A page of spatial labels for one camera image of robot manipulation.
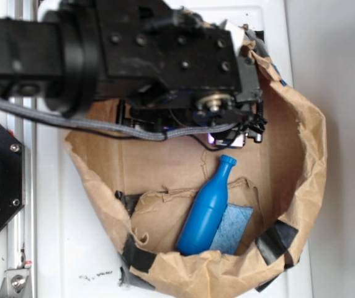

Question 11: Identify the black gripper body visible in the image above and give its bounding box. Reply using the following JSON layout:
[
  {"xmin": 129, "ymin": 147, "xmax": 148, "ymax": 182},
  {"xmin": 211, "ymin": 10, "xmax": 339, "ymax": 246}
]
[{"xmin": 95, "ymin": 1, "xmax": 266, "ymax": 146}]

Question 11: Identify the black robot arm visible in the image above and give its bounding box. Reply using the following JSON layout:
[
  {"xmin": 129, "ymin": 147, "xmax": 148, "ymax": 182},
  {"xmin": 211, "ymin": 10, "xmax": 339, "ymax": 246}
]
[{"xmin": 0, "ymin": 1, "xmax": 267, "ymax": 150}]

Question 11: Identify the brown paper bag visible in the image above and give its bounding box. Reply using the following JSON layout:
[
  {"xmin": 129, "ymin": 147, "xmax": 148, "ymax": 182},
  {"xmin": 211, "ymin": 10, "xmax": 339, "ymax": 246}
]
[{"xmin": 64, "ymin": 42, "xmax": 327, "ymax": 297}]

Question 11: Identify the blue sponge cloth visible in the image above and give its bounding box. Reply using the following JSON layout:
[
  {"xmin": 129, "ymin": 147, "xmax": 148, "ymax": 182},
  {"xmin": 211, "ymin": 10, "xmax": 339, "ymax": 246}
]
[{"xmin": 209, "ymin": 204, "xmax": 253, "ymax": 255}]

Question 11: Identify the blue plastic bottle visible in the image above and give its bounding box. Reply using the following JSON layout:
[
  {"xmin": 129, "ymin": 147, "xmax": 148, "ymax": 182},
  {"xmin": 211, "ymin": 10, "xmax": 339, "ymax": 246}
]
[{"xmin": 176, "ymin": 155, "xmax": 237, "ymax": 255}]

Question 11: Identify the white plastic tray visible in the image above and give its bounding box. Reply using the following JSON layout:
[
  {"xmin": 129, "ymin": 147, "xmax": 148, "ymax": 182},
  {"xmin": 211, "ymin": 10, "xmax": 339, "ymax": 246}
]
[{"xmin": 35, "ymin": 0, "xmax": 315, "ymax": 298}]

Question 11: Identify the grey braided cable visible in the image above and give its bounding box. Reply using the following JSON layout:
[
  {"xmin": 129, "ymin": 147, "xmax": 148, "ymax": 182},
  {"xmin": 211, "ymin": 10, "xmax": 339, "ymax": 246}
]
[{"xmin": 0, "ymin": 94, "xmax": 243, "ymax": 142}]

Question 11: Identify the aluminium extrusion rail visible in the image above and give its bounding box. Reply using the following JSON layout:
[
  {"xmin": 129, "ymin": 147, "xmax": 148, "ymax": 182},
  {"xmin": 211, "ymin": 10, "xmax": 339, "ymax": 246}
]
[{"xmin": 4, "ymin": 0, "xmax": 38, "ymax": 298}]

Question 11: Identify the metal corner bracket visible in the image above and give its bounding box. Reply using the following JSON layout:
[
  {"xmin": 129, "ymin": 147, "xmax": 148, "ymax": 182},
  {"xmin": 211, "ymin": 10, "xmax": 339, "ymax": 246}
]
[{"xmin": 0, "ymin": 268, "xmax": 32, "ymax": 298}]

